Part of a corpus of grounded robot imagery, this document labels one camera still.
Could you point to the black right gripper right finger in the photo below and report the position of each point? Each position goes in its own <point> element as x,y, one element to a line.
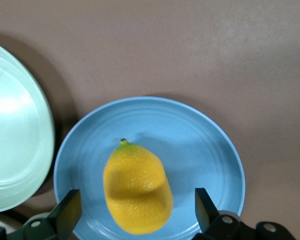
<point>207,217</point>

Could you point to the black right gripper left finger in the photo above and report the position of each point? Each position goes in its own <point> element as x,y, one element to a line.
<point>62,217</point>

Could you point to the yellow lemon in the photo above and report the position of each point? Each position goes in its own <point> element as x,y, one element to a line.
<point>137,190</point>

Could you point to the blue round plate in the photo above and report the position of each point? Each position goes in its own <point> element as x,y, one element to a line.
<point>190,150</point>

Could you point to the pale green round plate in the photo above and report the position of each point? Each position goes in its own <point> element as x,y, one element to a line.
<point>15,137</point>

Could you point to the brown table cover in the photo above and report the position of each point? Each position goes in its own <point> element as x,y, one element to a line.
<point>165,50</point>

